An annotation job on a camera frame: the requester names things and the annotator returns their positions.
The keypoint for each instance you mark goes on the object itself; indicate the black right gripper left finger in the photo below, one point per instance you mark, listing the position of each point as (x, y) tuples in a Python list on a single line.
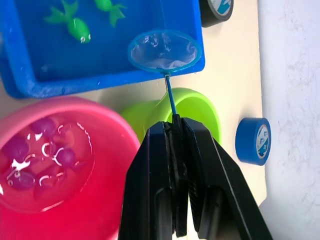
[(147, 187)]

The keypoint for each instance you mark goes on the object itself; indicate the pink plastic bucket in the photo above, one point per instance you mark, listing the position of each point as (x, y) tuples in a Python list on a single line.
[(75, 217)]

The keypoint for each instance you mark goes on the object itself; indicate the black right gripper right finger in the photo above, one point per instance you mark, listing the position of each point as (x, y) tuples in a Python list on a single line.
[(220, 195)]

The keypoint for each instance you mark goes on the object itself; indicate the blue plastic tub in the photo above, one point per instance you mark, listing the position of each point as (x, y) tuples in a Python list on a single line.
[(100, 62)]

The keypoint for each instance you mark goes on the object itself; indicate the black tape roll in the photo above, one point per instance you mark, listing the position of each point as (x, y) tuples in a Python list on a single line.
[(210, 20)]

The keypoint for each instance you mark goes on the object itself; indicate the blue tape roll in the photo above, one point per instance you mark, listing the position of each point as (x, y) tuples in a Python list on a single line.
[(246, 142)]

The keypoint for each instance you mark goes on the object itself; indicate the green toy fish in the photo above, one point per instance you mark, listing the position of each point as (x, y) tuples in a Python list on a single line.
[(106, 3), (77, 27)]

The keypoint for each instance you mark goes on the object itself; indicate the green plastic bucket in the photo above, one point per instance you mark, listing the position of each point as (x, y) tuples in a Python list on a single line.
[(140, 115)]

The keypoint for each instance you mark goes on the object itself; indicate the magenta toy fish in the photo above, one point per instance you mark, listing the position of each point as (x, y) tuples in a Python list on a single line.
[(65, 156), (22, 180), (16, 150), (43, 126)]

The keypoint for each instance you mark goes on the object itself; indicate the blue fishing net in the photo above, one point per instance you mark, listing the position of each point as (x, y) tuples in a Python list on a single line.
[(178, 150)]

